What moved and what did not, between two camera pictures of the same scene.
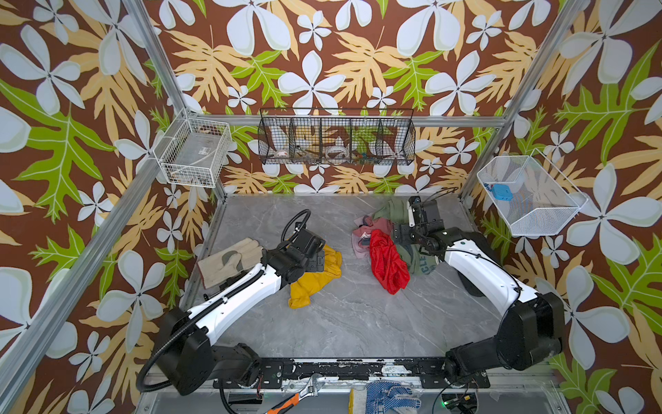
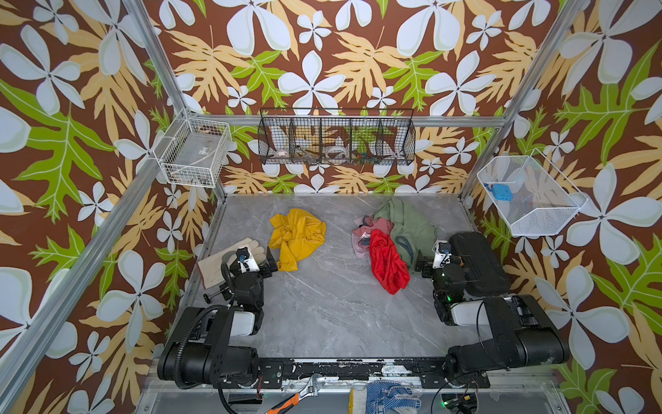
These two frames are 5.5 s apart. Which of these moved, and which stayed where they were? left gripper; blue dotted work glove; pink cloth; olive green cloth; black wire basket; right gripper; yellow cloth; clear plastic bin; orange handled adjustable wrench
Moved: left gripper; yellow cloth; right gripper
Stayed: pink cloth; black wire basket; clear plastic bin; orange handled adjustable wrench; olive green cloth; blue dotted work glove
